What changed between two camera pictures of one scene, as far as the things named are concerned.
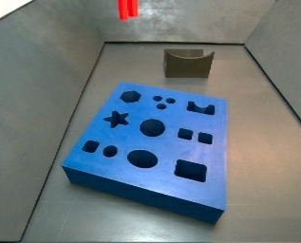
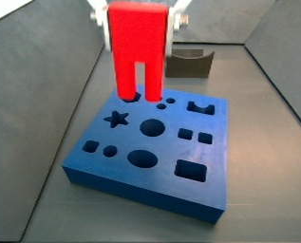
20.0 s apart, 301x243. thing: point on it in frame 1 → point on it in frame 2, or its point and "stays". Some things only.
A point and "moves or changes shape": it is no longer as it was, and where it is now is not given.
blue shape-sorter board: (155, 152) stays
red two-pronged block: (128, 9) moves or changes shape
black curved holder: (188, 63) stays
